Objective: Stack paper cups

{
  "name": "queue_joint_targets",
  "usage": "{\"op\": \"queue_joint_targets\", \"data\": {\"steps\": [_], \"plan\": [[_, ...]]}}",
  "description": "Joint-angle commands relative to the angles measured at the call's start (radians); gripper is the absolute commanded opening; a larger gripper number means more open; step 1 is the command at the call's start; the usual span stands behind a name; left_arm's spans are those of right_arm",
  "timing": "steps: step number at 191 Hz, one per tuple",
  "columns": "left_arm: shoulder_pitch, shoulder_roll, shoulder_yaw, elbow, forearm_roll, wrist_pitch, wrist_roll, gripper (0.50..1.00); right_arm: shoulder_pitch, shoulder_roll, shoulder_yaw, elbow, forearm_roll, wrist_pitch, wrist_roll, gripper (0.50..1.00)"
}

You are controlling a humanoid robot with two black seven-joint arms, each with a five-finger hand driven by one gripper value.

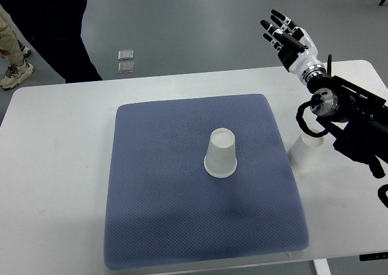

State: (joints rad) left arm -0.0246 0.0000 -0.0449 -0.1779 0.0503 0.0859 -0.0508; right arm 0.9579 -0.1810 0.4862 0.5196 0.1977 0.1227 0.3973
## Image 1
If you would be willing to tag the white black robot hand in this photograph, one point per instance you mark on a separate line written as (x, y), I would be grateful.
(295, 48)

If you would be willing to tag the white paper cup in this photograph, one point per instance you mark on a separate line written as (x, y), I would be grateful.
(304, 153)
(220, 160)

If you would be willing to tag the white paper cup on mat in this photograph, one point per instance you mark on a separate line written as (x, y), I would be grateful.
(220, 160)

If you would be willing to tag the upper metal floor plate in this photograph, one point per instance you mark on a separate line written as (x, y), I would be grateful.
(126, 54)

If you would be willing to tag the blue quilted mat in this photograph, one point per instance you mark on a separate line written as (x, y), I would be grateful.
(164, 208)

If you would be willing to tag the white table leg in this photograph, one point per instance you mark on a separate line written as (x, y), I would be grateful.
(321, 267)

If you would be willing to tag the black table control panel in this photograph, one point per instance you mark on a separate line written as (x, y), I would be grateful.
(373, 256)

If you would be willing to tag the person in dark clothes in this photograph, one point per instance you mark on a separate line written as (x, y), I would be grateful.
(53, 28)

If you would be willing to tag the beige sneaker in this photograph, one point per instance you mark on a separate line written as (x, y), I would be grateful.
(15, 75)

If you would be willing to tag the person in beige trousers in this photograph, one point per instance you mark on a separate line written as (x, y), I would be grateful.
(9, 43)

